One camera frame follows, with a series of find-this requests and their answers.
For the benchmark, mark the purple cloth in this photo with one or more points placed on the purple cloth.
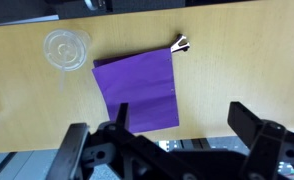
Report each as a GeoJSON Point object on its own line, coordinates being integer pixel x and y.
{"type": "Point", "coordinates": [140, 86]}

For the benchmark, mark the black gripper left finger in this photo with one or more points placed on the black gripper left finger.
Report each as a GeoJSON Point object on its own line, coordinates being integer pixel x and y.
{"type": "Point", "coordinates": [122, 116]}

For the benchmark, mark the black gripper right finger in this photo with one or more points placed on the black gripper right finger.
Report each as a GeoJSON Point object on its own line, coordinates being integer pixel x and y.
{"type": "Point", "coordinates": [242, 120]}

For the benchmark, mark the black binder clip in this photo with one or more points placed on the black binder clip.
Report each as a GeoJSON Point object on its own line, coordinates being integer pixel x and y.
{"type": "Point", "coordinates": [180, 45]}

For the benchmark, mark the clear plastic cup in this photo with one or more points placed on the clear plastic cup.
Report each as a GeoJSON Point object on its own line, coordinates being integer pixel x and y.
{"type": "Point", "coordinates": [66, 50]}

